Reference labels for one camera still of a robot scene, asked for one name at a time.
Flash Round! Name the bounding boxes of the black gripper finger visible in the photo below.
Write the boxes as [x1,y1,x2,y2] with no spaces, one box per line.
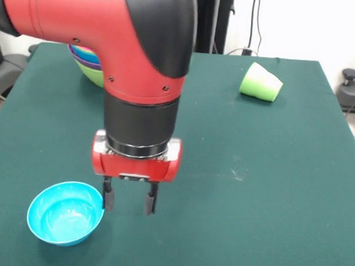
[143,181,161,217]
[100,176,117,212]

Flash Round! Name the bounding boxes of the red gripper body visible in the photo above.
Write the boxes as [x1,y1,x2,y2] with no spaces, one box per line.
[90,128,185,185]

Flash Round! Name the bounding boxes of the small light blue bowl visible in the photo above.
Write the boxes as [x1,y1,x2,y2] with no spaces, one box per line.
[25,178,107,250]

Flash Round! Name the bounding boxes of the purple plastic bowl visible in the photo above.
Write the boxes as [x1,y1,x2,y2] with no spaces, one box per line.
[65,43,104,72]

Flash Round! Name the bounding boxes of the large blue plastic bowl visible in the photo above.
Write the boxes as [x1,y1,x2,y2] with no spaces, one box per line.
[70,44,100,64]

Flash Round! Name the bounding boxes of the green plastic cup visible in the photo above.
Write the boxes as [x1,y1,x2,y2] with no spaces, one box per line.
[257,68,285,103]
[238,61,274,99]

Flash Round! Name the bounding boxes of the dark green tablecloth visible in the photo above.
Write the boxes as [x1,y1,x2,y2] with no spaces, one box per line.
[0,39,355,266]

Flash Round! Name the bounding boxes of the green plastic bowl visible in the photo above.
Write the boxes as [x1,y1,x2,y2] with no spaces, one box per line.
[73,59,107,89]

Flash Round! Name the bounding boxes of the black equipment base with knob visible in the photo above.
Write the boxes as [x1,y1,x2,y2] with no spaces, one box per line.
[335,67,355,114]

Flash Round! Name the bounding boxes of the black wall cable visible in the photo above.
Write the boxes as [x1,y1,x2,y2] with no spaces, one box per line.
[247,0,267,56]

